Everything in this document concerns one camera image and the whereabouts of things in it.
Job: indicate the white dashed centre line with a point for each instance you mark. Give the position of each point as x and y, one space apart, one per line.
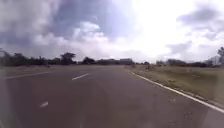
80 76

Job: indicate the grey asphalt road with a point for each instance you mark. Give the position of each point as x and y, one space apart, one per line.
110 100

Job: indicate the row of trees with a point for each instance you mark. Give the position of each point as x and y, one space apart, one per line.
66 59
196 62

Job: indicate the white road edge line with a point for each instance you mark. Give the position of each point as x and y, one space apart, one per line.
173 90

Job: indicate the dry grass verge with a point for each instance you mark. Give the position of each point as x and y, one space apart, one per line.
186 78

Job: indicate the white painted side line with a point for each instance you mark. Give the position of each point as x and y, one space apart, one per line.
26 75

